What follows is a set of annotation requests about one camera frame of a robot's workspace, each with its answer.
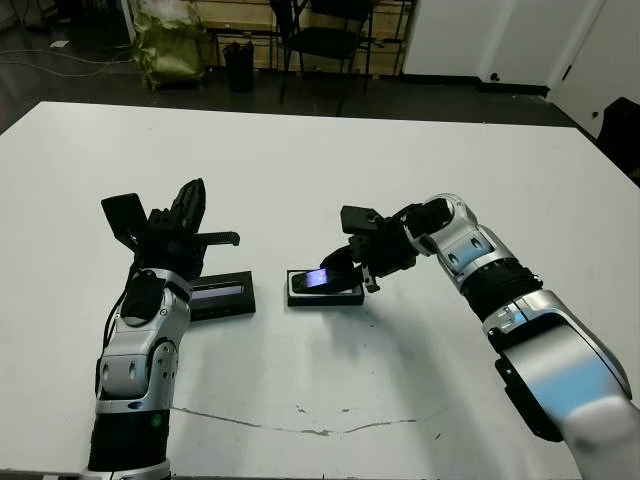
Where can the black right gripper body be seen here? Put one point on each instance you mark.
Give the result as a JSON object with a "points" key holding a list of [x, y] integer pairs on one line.
{"points": [[387, 250]]}

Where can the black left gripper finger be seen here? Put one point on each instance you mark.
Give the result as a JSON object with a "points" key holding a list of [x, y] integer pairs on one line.
{"points": [[199, 205], [184, 205]]}

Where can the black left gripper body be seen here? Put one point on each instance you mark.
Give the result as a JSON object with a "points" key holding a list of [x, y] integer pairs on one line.
{"points": [[170, 250]]}

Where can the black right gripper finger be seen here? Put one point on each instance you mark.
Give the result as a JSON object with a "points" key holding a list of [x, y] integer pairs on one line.
{"points": [[340, 257], [356, 279]]}

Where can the black phone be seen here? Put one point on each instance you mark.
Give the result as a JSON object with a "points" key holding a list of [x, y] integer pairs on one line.
{"points": [[312, 280]]}

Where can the black box lid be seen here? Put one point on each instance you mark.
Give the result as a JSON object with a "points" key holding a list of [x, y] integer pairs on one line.
{"points": [[225, 297]]}

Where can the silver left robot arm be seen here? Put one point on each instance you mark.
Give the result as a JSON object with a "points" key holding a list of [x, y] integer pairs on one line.
{"points": [[135, 360]]}

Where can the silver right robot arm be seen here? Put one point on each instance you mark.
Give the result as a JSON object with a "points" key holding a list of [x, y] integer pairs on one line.
{"points": [[550, 340]]}

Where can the black box with white insert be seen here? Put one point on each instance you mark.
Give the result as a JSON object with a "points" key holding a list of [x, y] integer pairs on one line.
{"points": [[325, 299]]}

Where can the black waste bin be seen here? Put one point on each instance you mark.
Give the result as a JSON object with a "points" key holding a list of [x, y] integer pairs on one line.
{"points": [[239, 68]]}

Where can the yellow-green plastic bag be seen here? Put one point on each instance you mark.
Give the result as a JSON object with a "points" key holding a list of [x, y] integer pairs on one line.
{"points": [[167, 55]]}

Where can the white paper sheet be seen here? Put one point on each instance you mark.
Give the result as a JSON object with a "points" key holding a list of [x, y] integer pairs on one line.
{"points": [[59, 44]]}

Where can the black mesh chair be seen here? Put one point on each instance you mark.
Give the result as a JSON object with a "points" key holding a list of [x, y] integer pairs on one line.
{"points": [[325, 37]]}

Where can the black folding stand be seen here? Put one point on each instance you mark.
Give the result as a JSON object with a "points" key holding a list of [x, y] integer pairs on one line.
{"points": [[285, 12]]}

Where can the black chair back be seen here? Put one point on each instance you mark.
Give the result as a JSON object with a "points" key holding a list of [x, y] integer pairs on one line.
{"points": [[622, 135]]}

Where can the white door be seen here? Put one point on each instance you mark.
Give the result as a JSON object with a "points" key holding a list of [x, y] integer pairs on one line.
{"points": [[600, 50]]}

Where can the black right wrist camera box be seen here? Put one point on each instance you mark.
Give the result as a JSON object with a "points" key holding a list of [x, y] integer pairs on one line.
{"points": [[357, 219]]}

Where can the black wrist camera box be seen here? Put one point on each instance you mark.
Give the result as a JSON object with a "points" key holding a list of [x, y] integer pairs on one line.
{"points": [[125, 215], [357, 219]]}

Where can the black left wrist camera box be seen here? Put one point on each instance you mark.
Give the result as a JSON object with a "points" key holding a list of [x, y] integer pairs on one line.
{"points": [[125, 215]]}

